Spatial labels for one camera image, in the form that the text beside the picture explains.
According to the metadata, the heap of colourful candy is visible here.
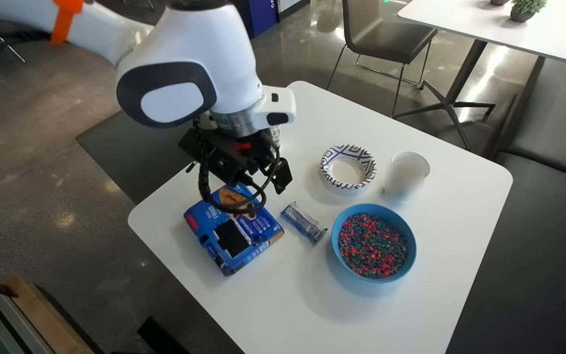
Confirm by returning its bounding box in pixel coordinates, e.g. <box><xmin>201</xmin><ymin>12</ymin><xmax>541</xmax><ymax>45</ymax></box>
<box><xmin>338</xmin><ymin>212</ymin><xmax>409</xmax><ymax>279</ymax></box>

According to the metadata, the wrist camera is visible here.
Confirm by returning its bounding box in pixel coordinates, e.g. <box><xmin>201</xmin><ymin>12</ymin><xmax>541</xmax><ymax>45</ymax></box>
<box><xmin>178</xmin><ymin>128</ymin><xmax>237</xmax><ymax>183</ymax></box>

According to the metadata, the white table with black base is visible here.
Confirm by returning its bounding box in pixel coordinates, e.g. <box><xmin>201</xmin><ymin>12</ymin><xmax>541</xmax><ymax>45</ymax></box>
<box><xmin>392</xmin><ymin>0</ymin><xmax>566</xmax><ymax>151</ymax></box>

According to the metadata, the blue patterned paper bowl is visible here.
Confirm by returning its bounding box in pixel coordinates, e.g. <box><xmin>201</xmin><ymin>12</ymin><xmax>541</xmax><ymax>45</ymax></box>
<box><xmin>319</xmin><ymin>144</ymin><xmax>378</xmax><ymax>192</ymax></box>

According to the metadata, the blue snack box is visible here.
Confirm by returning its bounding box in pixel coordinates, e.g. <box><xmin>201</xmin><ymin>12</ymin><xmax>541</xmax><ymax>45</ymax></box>
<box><xmin>183</xmin><ymin>182</ymin><xmax>285</xmax><ymax>277</ymax></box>

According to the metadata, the blue plastic bowl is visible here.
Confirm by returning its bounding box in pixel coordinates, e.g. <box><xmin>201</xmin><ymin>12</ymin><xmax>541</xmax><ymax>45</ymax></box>
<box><xmin>331</xmin><ymin>203</ymin><xmax>418</xmax><ymax>284</ymax></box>

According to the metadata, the white paper cup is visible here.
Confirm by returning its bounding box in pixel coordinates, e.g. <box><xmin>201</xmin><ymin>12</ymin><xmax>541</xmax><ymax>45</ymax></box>
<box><xmin>384</xmin><ymin>150</ymin><xmax>431</xmax><ymax>203</ymax></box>

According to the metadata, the blue snack packet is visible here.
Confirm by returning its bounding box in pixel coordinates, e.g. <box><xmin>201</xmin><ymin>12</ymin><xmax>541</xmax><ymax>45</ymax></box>
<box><xmin>280</xmin><ymin>202</ymin><xmax>329</xmax><ymax>247</ymax></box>

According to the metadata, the dark chair with metal legs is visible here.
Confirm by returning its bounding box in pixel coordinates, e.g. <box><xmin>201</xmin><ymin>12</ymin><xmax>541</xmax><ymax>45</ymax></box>
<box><xmin>326</xmin><ymin>0</ymin><xmax>439</xmax><ymax>119</ymax></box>

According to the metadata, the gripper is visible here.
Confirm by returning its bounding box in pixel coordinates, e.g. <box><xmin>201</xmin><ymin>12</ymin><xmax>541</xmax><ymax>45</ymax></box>
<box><xmin>216</xmin><ymin>129</ymin><xmax>294</xmax><ymax>195</ymax></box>

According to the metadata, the grey upholstered bench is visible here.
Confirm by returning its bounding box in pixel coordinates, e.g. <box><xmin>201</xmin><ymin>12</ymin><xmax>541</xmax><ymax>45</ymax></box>
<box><xmin>447</xmin><ymin>44</ymin><xmax>566</xmax><ymax>354</ymax></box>
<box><xmin>75</xmin><ymin>110</ymin><xmax>196</xmax><ymax>206</ymax></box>

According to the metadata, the small potted plant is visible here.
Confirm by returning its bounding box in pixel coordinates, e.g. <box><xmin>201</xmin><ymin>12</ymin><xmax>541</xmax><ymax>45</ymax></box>
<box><xmin>510</xmin><ymin>0</ymin><xmax>548</xmax><ymax>23</ymax></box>

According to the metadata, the blue cabinet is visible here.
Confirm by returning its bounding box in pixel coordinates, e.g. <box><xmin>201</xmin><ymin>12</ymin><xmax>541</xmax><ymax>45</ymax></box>
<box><xmin>233</xmin><ymin>0</ymin><xmax>280</xmax><ymax>39</ymax></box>

